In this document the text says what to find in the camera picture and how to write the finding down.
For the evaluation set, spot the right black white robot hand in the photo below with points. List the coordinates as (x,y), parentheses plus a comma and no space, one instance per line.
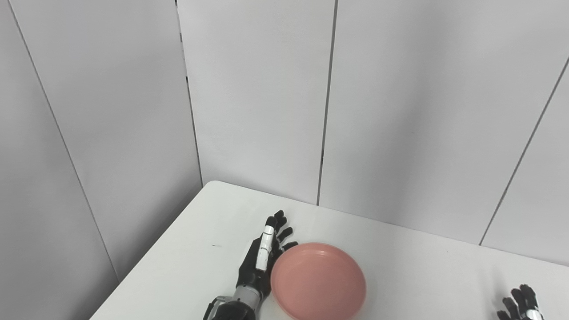
(522,304)

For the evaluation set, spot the pink round plate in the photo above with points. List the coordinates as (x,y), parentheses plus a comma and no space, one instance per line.
(318,282)

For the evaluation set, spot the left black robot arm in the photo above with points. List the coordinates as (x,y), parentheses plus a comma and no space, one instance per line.
(233,306)

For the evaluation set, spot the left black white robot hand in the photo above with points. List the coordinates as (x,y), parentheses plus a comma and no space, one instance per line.
(262,262)

